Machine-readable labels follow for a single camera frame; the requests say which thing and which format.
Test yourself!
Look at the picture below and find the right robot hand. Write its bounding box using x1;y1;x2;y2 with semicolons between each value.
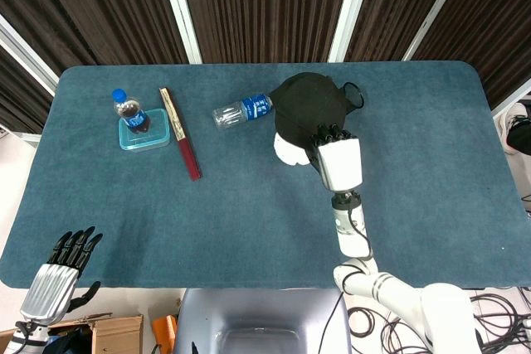
308;123;363;192

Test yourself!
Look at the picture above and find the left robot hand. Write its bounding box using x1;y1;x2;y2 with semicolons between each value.
19;225;104;326

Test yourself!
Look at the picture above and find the black cap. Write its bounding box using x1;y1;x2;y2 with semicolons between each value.
270;72;348;153

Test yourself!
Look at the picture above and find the white mannequin head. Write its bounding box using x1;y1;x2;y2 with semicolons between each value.
273;132;315;167

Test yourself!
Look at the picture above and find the black mesh pen cup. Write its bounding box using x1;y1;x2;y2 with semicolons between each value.
339;81;366;114

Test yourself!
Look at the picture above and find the brown cardboard box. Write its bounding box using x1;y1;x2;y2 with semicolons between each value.
0;313;144;354

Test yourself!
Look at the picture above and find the blue-grey table mat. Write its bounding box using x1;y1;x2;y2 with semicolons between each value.
0;61;531;289

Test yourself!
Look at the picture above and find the empty clear water bottle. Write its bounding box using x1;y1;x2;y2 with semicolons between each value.
212;93;275;130

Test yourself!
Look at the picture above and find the orange object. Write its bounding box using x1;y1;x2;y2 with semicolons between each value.
150;314;178;354

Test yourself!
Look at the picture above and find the folded red hand fan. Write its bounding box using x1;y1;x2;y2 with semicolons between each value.
158;87;203;182

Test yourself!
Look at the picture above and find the black and white shoe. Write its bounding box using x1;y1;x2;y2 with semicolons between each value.
495;100;531;157

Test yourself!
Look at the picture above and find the grey robot torso base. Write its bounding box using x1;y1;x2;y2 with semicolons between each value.
173;287;353;354

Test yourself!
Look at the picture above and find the teal plastic container lid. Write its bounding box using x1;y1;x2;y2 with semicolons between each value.
119;108;172;152

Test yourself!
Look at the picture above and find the cola bottle with blue cap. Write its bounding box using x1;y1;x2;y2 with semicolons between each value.
111;88;152;134

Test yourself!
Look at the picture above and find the black cable tangle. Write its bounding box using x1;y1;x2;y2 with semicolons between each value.
347;283;531;354

